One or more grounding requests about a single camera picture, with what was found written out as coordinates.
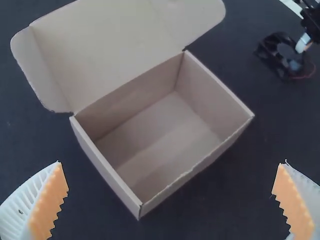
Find black mat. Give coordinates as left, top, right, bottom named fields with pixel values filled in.
left=0, top=0, right=320, bottom=240

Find black square fan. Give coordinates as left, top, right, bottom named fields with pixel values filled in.
left=253, top=32, right=316, bottom=84

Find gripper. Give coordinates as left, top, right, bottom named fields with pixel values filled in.
left=289, top=0, right=320, bottom=72

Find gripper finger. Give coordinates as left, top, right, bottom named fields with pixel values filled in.
left=271, top=158, right=320, bottom=240
left=0, top=159, right=70, bottom=240

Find cardboard box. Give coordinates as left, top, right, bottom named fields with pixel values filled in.
left=9, top=0, right=256, bottom=221

